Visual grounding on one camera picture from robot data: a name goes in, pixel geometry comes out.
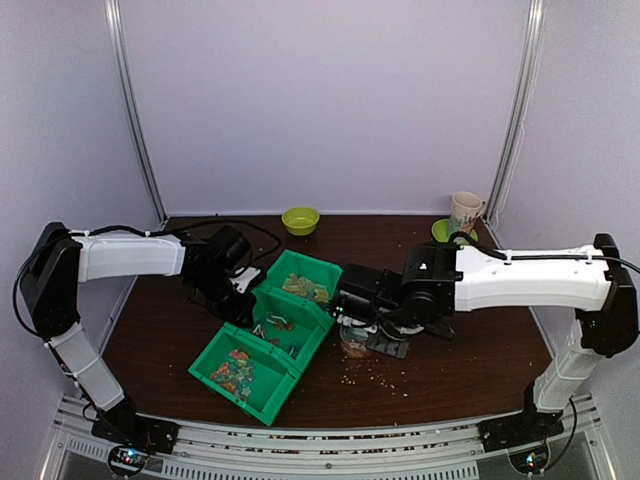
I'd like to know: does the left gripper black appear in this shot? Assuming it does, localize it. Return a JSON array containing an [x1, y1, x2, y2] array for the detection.
[[190, 268, 257, 328]]

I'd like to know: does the clear plastic jar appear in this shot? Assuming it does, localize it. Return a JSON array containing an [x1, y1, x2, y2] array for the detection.
[[339, 325, 372, 359]]

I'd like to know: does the green three-compartment candy bin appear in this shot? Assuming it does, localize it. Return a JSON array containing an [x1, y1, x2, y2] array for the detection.
[[188, 250, 342, 426]]

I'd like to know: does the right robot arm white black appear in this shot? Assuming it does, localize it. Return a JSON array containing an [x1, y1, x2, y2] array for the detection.
[[329, 233, 639, 442]]

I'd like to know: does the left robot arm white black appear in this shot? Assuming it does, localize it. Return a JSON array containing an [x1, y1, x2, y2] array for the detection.
[[12, 222, 266, 444]]

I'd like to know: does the dark wrapped candies pile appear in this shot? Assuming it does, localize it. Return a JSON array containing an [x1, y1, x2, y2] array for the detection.
[[251, 312, 301, 358]]

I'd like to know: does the green wrapped candies pile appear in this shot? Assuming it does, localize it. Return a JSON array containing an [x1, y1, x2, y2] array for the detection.
[[281, 273, 331, 308]]

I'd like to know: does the orange candies pile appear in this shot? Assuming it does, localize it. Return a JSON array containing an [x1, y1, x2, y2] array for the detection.
[[210, 349, 255, 402]]

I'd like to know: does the green saucer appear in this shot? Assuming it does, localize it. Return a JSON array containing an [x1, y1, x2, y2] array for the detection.
[[431, 218, 479, 246]]

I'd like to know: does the small green bowl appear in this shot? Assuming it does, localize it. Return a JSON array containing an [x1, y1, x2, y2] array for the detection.
[[281, 206, 320, 236]]

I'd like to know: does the patterned ceramic mug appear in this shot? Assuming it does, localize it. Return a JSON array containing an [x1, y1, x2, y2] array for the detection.
[[448, 191, 486, 234]]

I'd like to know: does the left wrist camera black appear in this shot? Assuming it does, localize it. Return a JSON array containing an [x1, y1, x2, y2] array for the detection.
[[204, 225, 266, 293]]

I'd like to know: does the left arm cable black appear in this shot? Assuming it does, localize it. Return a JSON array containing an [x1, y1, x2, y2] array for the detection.
[[12, 219, 251, 340]]

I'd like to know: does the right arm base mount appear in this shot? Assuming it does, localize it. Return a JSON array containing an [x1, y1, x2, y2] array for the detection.
[[477, 411, 564, 476]]

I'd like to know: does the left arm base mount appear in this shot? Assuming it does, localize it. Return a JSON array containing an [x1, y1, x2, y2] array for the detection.
[[91, 416, 179, 478]]

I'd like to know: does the left aluminium frame post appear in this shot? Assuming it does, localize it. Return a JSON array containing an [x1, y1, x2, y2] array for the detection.
[[104, 0, 168, 225]]

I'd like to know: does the aluminium frame post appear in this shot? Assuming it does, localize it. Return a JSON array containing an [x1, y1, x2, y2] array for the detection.
[[104, 0, 168, 225], [485, 0, 546, 227]]

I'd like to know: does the right aluminium frame post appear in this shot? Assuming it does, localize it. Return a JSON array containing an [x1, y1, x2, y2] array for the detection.
[[485, 0, 546, 227]]

